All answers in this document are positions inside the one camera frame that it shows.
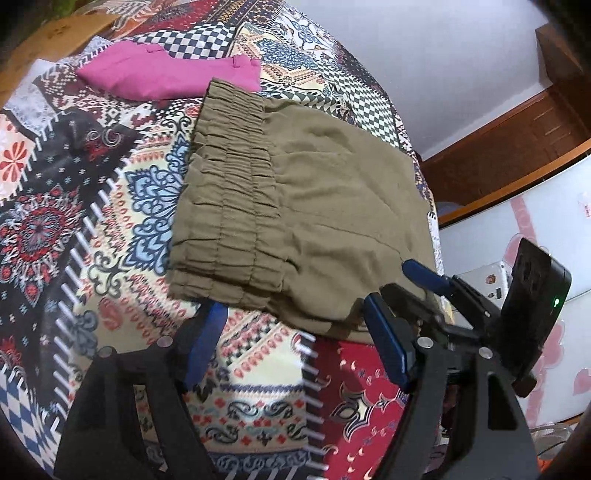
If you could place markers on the clear plastic container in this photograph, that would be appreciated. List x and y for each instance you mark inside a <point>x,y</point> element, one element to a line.
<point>554,436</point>

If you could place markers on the bamboo lap desk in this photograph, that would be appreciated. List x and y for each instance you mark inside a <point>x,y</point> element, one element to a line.
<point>27,50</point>

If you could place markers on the olive green pants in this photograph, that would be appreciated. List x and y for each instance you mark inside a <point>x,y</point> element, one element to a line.
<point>323,184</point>

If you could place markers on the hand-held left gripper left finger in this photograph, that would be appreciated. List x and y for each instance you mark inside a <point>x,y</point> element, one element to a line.
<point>205,341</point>

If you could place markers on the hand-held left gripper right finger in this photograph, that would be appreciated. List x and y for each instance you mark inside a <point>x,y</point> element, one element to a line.
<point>385,337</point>

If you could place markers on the patchwork patterned blanket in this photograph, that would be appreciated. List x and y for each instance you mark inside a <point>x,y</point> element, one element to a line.
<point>60,221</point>

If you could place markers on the pink folded garment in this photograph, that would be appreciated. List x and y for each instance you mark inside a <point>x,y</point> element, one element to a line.
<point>152,69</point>

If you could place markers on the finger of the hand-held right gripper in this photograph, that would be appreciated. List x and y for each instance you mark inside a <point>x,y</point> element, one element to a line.
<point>425,276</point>
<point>415,307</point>

